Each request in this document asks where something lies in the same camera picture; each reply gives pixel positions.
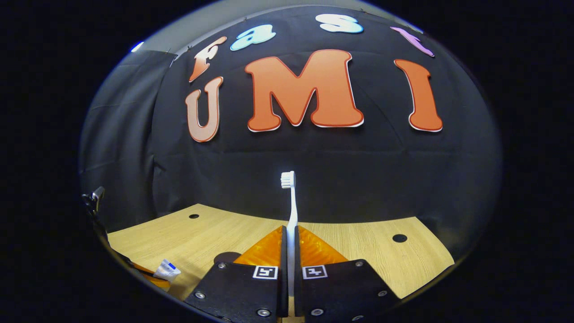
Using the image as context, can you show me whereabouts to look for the white toothpaste tube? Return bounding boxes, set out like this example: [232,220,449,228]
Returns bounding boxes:
[153,259,182,282]

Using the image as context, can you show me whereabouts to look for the black backdrop cloth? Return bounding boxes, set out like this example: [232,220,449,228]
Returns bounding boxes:
[78,4,504,261]

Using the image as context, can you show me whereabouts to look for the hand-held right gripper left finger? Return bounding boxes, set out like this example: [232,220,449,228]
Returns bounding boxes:
[184,225,290,323]

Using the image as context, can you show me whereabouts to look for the white toothbrush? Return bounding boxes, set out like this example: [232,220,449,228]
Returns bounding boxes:
[280,170,299,297]

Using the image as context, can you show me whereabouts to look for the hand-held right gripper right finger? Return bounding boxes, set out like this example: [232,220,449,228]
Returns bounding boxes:
[294,225,402,323]

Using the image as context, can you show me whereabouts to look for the wooden desktop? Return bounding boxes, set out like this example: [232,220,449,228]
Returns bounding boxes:
[108,203,456,323]

